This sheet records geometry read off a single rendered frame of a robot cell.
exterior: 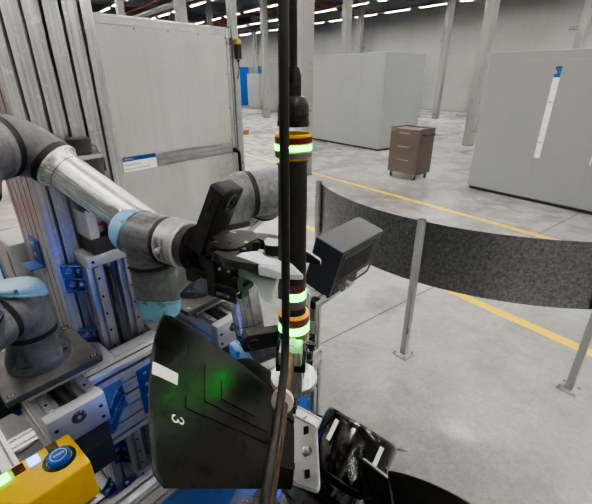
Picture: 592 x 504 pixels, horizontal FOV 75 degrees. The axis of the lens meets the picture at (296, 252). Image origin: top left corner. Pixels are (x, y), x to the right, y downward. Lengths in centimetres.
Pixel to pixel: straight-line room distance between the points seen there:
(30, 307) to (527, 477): 216
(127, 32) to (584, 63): 556
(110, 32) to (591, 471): 314
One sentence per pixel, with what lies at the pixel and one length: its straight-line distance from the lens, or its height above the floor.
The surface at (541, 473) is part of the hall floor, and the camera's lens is 242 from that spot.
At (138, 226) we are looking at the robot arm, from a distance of 65.
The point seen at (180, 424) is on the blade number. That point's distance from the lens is 43.
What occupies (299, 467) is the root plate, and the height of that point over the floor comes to 125.
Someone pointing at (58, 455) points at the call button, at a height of 108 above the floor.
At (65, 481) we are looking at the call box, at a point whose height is 107.
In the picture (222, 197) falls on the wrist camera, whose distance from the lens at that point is 51.
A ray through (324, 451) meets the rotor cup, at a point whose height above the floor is 123.
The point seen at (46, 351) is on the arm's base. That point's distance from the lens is 118.
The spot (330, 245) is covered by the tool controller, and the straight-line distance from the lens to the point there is 122.
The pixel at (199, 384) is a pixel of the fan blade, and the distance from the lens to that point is 47.
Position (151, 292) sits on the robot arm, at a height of 139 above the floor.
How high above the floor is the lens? 172
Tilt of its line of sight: 24 degrees down
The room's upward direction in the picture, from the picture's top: straight up
